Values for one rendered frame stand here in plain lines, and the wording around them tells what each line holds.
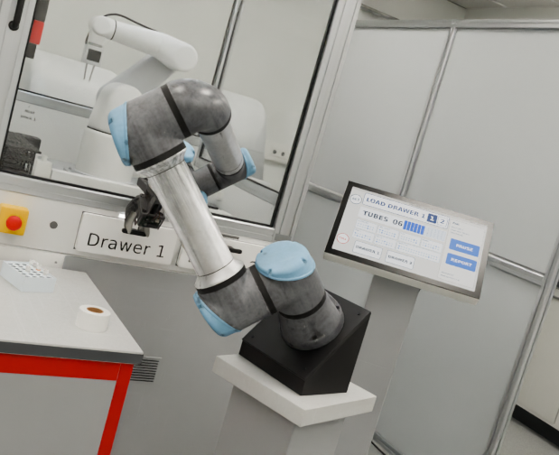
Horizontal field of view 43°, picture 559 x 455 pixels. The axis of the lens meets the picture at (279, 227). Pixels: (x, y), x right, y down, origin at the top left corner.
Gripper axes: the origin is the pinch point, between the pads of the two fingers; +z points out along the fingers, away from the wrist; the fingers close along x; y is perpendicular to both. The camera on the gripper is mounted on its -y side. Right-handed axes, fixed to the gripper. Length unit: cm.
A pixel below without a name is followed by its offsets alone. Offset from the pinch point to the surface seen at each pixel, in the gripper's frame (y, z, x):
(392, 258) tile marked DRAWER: 8, -16, 82
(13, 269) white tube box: 22.8, -1.8, -33.3
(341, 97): -178, 41, 161
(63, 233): 0.8, 6.2, -18.3
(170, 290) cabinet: 7.7, 16.0, 17.4
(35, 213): -1.6, 2.8, -27.0
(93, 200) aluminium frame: -5.6, -2.4, -12.3
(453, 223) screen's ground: -2, -29, 104
